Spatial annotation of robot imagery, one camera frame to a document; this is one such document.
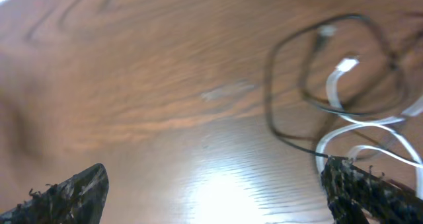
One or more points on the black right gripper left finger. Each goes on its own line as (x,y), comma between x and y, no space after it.
(79,199)

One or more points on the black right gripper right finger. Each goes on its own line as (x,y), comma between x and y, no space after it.
(352,193)

